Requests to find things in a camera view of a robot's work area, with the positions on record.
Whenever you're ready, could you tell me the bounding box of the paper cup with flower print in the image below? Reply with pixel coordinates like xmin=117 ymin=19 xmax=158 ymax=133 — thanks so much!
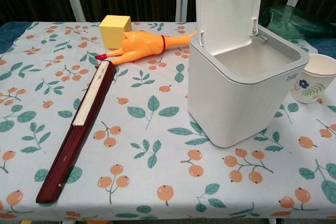
xmin=290 ymin=53 xmax=336 ymax=104

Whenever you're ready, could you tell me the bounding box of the white plastic bin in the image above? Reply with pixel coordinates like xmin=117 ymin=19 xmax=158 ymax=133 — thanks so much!
xmin=187 ymin=0 xmax=310 ymax=148

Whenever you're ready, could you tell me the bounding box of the floral printed tablecloth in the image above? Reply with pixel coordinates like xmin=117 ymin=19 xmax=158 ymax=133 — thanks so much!
xmin=0 ymin=21 xmax=336 ymax=221

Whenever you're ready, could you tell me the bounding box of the orange rubber chicken toy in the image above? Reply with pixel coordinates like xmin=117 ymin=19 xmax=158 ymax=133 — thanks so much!
xmin=94 ymin=30 xmax=197 ymax=66

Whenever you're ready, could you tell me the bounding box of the yellow cube block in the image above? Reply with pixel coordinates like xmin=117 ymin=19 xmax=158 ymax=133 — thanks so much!
xmin=99 ymin=15 xmax=133 ymax=50

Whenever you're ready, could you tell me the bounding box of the dark red folded fan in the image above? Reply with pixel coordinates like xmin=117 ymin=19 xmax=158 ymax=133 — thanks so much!
xmin=35 ymin=60 xmax=117 ymax=205

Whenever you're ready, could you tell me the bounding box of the green spray bottle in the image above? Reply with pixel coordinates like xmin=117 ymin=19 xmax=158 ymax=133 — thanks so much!
xmin=258 ymin=5 xmax=336 ymax=40

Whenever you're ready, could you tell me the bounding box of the blue table cover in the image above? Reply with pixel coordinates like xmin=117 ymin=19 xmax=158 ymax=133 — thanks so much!
xmin=0 ymin=21 xmax=36 ymax=55

